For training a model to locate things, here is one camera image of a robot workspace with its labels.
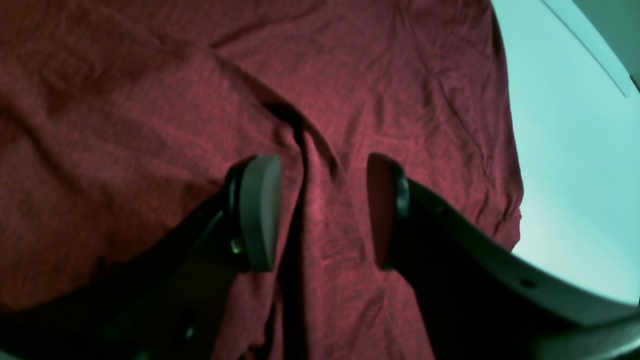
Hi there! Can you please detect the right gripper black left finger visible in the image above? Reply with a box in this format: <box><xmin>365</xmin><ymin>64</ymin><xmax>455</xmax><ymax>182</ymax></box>
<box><xmin>1</xmin><ymin>154</ymin><xmax>282</xmax><ymax>360</ymax></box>

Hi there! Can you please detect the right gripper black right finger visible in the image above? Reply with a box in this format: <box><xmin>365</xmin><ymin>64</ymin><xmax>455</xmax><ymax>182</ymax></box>
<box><xmin>366</xmin><ymin>153</ymin><xmax>640</xmax><ymax>360</ymax></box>

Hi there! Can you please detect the dark red long-sleeve shirt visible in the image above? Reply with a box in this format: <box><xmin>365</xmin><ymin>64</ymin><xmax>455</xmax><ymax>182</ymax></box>
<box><xmin>1</xmin><ymin>0</ymin><xmax>524</xmax><ymax>360</ymax></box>

